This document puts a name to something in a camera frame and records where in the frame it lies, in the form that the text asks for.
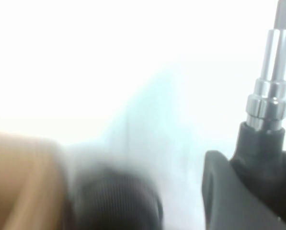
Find brown cardboard box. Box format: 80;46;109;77
0;130;71;230

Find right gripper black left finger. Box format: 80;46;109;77
201;150;286;230

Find black mesh pen holder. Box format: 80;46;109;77
66;162;164;230

